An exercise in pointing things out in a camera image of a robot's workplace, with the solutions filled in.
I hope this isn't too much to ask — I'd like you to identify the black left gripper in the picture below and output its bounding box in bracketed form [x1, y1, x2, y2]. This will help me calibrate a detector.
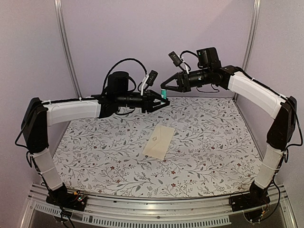
[117, 89, 171, 114]

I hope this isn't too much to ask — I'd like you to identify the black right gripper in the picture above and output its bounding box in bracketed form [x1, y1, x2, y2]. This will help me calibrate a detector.
[161, 67, 211, 93]

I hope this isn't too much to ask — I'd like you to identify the green white glue stick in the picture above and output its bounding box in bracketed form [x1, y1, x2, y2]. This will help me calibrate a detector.
[161, 89, 167, 99]

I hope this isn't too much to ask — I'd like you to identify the cream paper envelope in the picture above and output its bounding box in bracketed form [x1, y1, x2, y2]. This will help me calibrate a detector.
[142, 124, 175, 160]

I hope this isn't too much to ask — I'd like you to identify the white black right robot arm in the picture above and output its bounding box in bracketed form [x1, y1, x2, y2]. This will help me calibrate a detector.
[161, 47, 303, 207]

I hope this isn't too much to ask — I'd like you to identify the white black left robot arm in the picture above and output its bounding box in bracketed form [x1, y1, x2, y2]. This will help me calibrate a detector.
[18, 71, 170, 206]

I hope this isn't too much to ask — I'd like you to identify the floral patterned table mat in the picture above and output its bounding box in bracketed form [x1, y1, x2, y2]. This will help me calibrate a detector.
[53, 97, 261, 198]

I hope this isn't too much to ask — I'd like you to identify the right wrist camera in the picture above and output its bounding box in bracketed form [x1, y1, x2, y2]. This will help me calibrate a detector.
[168, 51, 190, 74]

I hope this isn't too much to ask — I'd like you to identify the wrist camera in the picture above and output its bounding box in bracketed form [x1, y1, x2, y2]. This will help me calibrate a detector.
[137, 70, 158, 96]
[168, 51, 190, 74]

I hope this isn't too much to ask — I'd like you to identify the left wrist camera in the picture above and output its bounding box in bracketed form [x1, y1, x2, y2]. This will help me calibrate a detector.
[137, 70, 158, 96]

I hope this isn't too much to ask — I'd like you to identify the right aluminium frame post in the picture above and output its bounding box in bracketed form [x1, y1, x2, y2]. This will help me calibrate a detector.
[242, 0, 261, 71]

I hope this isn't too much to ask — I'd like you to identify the aluminium frame post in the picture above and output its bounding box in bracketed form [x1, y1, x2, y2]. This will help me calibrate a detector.
[242, 0, 261, 71]
[54, 0, 82, 97]

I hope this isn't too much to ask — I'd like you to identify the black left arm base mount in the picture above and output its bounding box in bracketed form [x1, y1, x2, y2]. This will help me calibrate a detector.
[46, 185, 87, 211]

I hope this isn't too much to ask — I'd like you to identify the left aluminium frame post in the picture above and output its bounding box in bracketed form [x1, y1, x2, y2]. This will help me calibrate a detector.
[54, 0, 82, 97]

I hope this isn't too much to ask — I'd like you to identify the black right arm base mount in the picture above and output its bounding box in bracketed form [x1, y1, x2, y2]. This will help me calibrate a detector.
[228, 183, 270, 223]

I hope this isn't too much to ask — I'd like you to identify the front aluminium rail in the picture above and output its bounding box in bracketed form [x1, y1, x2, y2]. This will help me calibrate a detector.
[20, 184, 300, 228]

